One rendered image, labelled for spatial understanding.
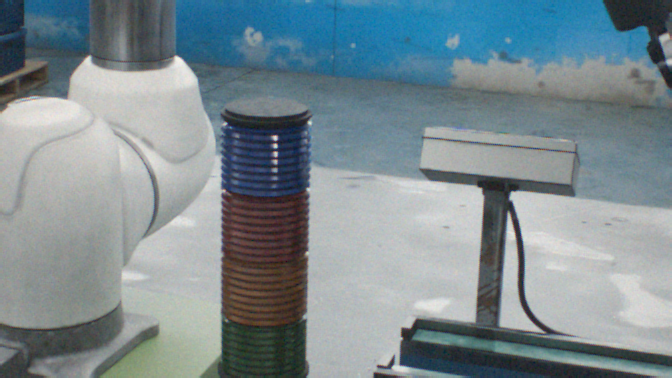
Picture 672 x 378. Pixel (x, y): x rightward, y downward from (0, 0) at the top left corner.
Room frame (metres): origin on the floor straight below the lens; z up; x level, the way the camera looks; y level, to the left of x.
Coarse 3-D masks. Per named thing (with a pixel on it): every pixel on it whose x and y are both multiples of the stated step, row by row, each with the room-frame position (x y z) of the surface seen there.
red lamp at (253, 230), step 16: (224, 192) 0.73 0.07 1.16; (304, 192) 0.73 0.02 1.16; (224, 208) 0.73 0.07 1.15; (240, 208) 0.71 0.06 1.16; (256, 208) 0.71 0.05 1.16; (272, 208) 0.71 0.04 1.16; (288, 208) 0.72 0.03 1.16; (304, 208) 0.73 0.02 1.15; (224, 224) 0.73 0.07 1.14; (240, 224) 0.71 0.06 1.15; (256, 224) 0.71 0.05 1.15; (272, 224) 0.71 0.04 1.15; (288, 224) 0.72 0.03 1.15; (304, 224) 0.73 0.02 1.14; (224, 240) 0.73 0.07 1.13; (240, 240) 0.71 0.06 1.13; (256, 240) 0.71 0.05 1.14; (272, 240) 0.71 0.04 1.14; (288, 240) 0.72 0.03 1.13; (304, 240) 0.73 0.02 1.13; (240, 256) 0.71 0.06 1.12; (256, 256) 0.71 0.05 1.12; (272, 256) 0.71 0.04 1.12; (288, 256) 0.72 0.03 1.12
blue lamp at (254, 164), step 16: (224, 128) 0.73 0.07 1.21; (240, 128) 0.72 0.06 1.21; (288, 128) 0.72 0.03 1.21; (304, 128) 0.72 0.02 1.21; (224, 144) 0.73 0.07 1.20; (240, 144) 0.71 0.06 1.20; (256, 144) 0.71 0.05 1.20; (272, 144) 0.71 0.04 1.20; (288, 144) 0.72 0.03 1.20; (304, 144) 0.73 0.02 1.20; (224, 160) 0.73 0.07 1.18; (240, 160) 0.71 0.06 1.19; (256, 160) 0.71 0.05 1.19; (272, 160) 0.71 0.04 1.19; (288, 160) 0.72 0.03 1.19; (304, 160) 0.73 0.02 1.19; (224, 176) 0.73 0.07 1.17; (240, 176) 0.71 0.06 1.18; (256, 176) 0.71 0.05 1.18; (272, 176) 0.71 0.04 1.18; (288, 176) 0.72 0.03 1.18; (304, 176) 0.73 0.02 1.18; (240, 192) 0.71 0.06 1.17; (256, 192) 0.71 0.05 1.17; (272, 192) 0.71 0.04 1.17; (288, 192) 0.72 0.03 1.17
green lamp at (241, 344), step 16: (224, 320) 0.73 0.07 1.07; (304, 320) 0.73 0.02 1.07; (224, 336) 0.73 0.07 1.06; (240, 336) 0.71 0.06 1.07; (256, 336) 0.71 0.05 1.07; (272, 336) 0.71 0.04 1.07; (288, 336) 0.72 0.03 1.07; (304, 336) 0.73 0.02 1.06; (224, 352) 0.73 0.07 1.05; (240, 352) 0.71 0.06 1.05; (256, 352) 0.71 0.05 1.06; (272, 352) 0.71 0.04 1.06; (288, 352) 0.72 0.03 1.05; (304, 352) 0.73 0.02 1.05; (224, 368) 0.73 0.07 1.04; (240, 368) 0.71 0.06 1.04; (256, 368) 0.71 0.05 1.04; (272, 368) 0.71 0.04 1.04; (288, 368) 0.72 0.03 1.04; (304, 368) 0.74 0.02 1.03
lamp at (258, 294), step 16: (224, 256) 0.73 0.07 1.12; (304, 256) 0.73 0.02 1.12; (224, 272) 0.73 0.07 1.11; (240, 272) 0.71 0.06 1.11; (256, 272) 0.71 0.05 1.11; (272, 272) 0.71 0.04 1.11; (288, 272) 0.72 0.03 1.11; (304, 272) 0.73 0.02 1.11; (224, 288) 0.73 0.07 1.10; (240, 288) 0.71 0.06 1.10; (256, 288) 0.71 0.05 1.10; (272, 288) 0.71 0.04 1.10; (288, 288) 0.72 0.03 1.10; (304, 288) 0.73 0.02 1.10; (224, 304) 0.73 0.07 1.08; (240, 304) 0.71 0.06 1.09; (256, 304) 0.71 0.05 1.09; (272, 304) 0.71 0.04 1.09; (288, 304) 0.72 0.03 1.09; (304, 304) 0.73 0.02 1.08; (240, 320) 0.71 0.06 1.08; (256, 320) 0.71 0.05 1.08; (272, 320) 0.71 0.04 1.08; (288, 320) 0.72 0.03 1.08
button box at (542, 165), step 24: (432, 144) 1.25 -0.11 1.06; (456, 144) 1.25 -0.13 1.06; (480, 144) 1.24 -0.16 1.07; (504, 144) 1.23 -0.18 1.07; (528, 144) 1.23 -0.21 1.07; (552, 144) 1.22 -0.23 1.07; (576, 144) 1.22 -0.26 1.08; (432, 168) 1.24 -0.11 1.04; (456, 168) 1.23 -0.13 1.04; (480, 168) 1.23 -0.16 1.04; (504, 168) 1.22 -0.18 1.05; (528, 168) 1.22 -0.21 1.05; (552, 168) 1.21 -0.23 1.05; (576, 168) 1.23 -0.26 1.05; (552, 192) 1.25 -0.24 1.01
